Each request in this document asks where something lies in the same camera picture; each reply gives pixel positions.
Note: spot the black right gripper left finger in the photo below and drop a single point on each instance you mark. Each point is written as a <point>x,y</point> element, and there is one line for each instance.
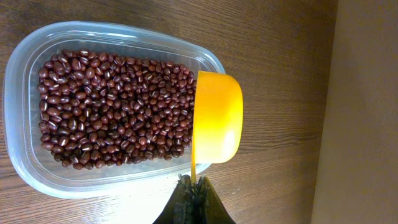
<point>176,209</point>

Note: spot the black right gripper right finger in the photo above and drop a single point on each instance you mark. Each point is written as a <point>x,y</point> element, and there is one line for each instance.
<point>208,207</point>

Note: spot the yellow measuring scoop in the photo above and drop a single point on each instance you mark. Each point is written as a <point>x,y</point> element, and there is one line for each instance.
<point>217,119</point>

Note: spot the red beans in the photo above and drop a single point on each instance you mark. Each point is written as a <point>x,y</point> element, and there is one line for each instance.
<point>99,109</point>

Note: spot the clear plastic container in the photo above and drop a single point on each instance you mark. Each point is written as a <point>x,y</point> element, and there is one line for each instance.
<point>35,165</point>

